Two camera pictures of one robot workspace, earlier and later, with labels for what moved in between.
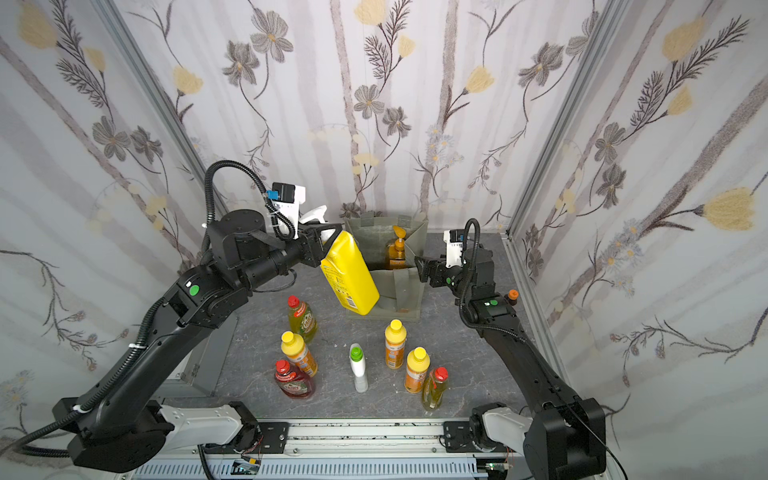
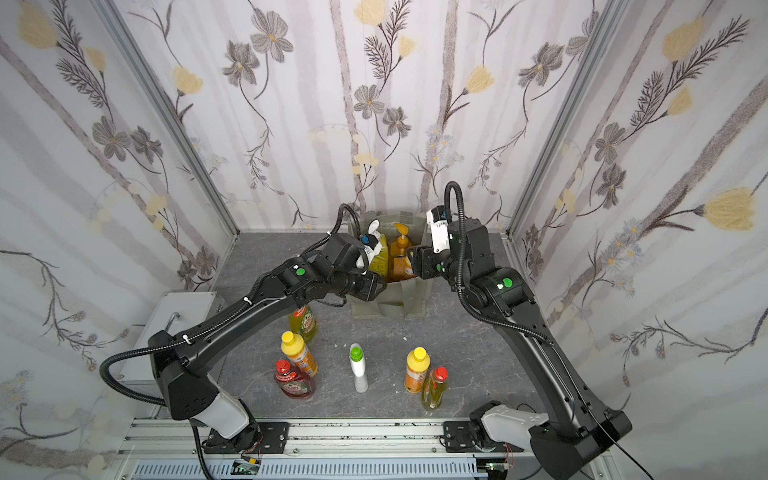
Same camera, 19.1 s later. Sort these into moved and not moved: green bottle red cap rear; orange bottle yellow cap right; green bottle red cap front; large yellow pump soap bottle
Moved: large yellow pump soap bottle
Not moved: orange bottle yellow cap right; green bottle red cap rear; green bottle red cap front
